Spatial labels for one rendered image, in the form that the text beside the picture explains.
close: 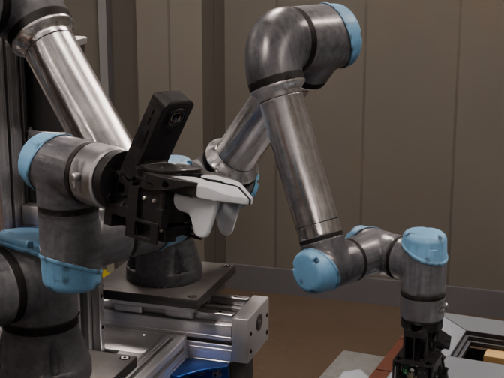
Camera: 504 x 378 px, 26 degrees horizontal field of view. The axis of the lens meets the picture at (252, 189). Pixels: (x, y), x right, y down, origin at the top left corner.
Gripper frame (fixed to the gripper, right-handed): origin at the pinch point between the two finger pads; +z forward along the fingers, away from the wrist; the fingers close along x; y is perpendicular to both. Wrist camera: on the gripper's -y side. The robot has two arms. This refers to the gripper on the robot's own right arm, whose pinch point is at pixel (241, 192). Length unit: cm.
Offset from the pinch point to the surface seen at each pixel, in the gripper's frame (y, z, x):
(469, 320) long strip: 44, -48, -129
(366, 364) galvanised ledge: 61, -72, -126
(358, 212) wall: 63, -215, -307
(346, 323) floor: 108, -201, -288
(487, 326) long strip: 44, -42, -129
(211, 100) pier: 19, -265, -257
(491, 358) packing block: 49, -36, -121
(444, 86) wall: 3, -183, -315
